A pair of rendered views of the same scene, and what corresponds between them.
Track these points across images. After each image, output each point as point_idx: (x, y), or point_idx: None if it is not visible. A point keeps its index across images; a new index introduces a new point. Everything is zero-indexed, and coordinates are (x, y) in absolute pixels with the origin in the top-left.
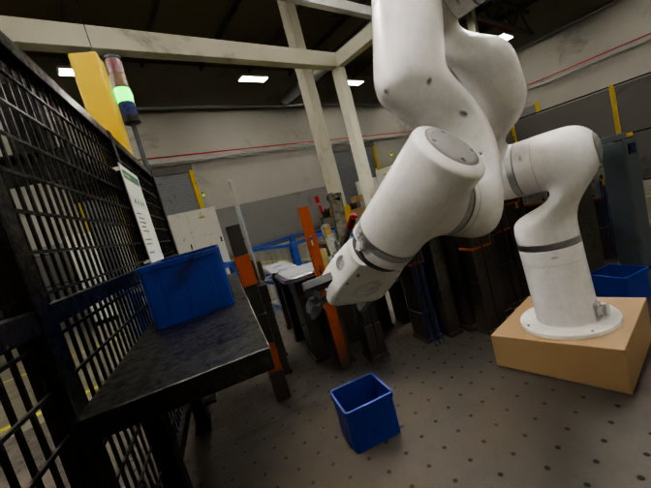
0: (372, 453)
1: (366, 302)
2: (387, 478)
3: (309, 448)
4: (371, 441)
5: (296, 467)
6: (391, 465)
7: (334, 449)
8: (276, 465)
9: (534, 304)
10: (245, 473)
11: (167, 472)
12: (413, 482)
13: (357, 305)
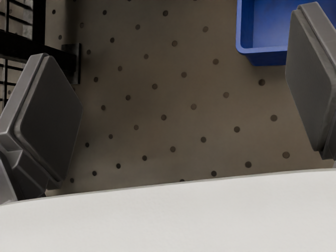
0: (270, 76)
1: (308, 135)
2: (266, 126)
3: (197, 14)
4: (277, 63)
5: (173, 38)
6: (283, 111)
7: (227, 37)
8: (152, 19)
9: None
10: (118, 12)
11: (0, 57)
12: (291, 151)
13: (290, 60)
